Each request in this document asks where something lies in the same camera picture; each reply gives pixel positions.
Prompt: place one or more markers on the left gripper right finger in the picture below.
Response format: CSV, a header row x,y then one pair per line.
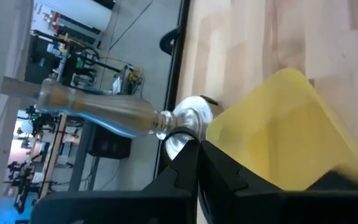
x,y
228,199

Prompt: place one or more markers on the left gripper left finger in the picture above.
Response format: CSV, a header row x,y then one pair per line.
x,y
166,202

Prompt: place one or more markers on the yellow translucent plastic bin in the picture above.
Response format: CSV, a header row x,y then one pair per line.
x,y
275,133

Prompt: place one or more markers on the black monitor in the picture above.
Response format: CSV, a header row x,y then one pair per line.
x,y
110,143

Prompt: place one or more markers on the white shade silver table lamp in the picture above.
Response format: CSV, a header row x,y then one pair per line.
x,y
113,113

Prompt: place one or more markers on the cluttered equipment workbench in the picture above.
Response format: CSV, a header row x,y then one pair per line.
x,y
73,59

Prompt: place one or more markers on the black aluminium table frame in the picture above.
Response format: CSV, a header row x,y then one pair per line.
x,y
174,77

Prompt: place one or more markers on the black frame clamp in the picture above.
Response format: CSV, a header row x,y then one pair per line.
x,y
166,42

